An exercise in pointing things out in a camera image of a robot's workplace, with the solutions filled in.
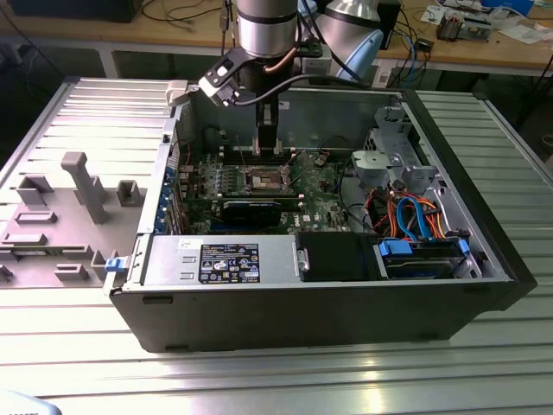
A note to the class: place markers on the silver green CPU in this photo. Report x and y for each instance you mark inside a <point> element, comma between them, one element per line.
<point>280,151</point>

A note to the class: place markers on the metal locking lever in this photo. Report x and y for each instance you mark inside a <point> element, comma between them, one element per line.
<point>242,149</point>
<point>304,177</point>

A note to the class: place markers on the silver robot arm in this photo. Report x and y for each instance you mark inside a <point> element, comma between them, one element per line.
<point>268,34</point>

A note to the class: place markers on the CPU socket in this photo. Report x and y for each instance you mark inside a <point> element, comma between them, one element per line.
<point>264,180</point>

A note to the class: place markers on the black rear fan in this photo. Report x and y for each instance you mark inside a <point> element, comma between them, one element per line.
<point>211,138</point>

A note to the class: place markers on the pale grey case latch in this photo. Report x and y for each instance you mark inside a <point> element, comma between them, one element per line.
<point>175,93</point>

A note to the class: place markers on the wooden desk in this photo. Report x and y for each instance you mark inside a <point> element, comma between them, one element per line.
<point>181,36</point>

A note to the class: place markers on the white printed sheet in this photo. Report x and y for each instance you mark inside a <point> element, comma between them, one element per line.
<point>382,75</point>

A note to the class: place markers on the green RAM stick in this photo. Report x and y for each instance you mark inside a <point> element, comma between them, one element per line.
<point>30,252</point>
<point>259,198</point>

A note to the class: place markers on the silver drive cage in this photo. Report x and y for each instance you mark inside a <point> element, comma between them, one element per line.
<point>391,125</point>

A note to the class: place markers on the black graphics card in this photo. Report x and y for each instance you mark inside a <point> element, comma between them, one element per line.
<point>252,212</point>

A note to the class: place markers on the green motherboard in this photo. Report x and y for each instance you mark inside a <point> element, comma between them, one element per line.
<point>319,203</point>

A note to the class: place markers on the black tower box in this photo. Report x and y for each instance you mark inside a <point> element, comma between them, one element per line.
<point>391,26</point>

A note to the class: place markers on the black power adapter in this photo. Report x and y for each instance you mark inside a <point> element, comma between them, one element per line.
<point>425,45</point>

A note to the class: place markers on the white paper sheet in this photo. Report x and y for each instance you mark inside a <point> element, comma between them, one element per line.
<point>432,15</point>

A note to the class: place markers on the copper coil component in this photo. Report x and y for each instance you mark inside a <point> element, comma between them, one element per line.
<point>449,27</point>

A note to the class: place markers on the silver power supply unit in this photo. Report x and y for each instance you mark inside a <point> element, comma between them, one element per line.
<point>173,259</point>

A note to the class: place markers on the black monitor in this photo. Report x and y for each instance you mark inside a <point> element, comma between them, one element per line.
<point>73,10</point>

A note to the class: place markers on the hard disk in blue carrier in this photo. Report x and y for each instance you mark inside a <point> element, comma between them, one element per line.
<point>393,250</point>

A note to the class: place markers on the grey electronic device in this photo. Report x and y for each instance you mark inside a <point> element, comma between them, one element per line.
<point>475,30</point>

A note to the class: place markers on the grey parts rack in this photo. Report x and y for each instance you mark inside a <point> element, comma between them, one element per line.
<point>112,229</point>

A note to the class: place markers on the blue plastic latch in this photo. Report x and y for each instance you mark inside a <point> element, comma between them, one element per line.
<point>114,265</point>

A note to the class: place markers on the black PC case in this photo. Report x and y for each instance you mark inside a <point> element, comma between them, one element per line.
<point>302,320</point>

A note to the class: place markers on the blue box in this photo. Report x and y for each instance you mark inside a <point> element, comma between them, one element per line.
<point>507,5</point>

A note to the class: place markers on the white papers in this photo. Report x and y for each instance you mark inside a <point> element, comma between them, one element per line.
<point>525,34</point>

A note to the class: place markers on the pale grey device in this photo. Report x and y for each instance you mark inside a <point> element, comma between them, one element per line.
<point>21,406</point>

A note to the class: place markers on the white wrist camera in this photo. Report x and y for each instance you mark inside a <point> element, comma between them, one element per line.
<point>216,91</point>
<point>317,65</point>

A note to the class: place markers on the silver metal bracket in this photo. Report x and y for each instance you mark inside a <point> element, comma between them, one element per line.
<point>367,162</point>

